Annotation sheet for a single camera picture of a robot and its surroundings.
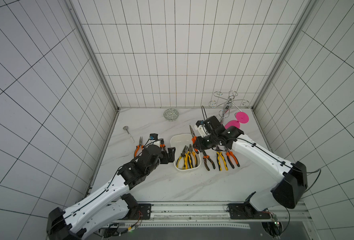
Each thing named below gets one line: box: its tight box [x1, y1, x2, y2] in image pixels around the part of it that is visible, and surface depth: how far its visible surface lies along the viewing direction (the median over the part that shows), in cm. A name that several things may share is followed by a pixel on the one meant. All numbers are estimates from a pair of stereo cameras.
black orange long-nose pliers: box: [202, 150, 216, 171], surface depth 94 cm
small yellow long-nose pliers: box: [176, 145, 189, 170], surface depth 91 cm
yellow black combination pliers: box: [216, 151, 229, 171], surface depth 92 cm
